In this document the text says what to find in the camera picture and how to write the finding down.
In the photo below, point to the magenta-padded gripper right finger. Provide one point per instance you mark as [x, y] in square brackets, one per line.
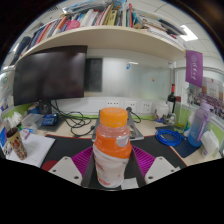
[161, 168]

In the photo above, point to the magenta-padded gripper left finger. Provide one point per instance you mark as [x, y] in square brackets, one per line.
[65, 168]

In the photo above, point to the orange-capped drink bottle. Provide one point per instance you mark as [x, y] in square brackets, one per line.
[111, 146]

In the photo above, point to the purple water bottle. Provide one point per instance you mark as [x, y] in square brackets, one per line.
[198, 128]

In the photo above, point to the flat round red coaster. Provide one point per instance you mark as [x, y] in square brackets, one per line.
[48, 165]

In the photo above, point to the black desk mat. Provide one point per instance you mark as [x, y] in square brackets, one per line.
[66, 146]

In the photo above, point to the dark blue pad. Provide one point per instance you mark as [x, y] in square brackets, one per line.
[185, 150]

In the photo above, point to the small white paper slip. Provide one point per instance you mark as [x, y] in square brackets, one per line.
[129, 184]

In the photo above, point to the white paper sheet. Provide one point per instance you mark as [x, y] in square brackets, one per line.
[33, 148]

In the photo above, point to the small blue box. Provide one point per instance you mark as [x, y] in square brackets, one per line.
[50, 119]

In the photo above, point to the white tissue pack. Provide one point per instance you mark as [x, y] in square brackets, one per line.
[210, 143]

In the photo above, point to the clear plastic box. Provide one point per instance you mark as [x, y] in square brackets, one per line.
[31, 121]

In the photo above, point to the white jar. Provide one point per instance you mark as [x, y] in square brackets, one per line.
[162, 110]

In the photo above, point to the blue round container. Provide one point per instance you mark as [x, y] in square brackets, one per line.
[33, 109]

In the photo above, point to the dark wine bottle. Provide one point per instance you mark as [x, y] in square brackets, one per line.
[171, 98]

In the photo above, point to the white napkin stack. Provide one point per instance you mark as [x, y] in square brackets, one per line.
[12, 120]

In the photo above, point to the black computer monitor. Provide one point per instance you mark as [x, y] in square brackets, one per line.
[50, 75]

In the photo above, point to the purple hanging banner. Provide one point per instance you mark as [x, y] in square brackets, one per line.
[194, 68]

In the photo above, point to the beige shelf with books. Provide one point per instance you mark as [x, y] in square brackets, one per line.
[100, 35]

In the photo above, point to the white wall socket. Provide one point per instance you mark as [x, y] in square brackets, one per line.
[146, 107]
[112, 103]
[131, 106]

